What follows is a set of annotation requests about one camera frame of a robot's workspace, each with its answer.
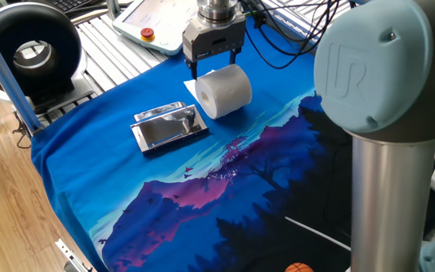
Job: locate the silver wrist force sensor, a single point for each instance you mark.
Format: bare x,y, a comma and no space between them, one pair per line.
217,11

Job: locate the metal bracket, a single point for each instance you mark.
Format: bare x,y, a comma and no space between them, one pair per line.
72,257

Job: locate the blue mountain landscape cloth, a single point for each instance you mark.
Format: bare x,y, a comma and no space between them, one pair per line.
108,170

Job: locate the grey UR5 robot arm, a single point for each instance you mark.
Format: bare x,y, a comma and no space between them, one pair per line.
383,75

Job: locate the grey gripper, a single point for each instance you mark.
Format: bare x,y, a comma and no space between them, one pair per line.
211,39

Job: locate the shiny metal tray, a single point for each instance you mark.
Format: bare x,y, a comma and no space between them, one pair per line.
170,128

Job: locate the aluminium frame post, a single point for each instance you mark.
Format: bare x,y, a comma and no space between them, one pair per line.
10,83

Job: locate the white teach pendant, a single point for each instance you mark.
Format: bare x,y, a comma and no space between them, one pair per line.
153,22

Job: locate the small orange basketball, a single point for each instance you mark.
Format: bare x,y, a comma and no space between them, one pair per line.
298,268

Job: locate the white toilet paper roll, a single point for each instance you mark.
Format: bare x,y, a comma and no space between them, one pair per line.
225,90

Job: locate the black keyboard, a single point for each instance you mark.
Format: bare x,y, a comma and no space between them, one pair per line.
66,4

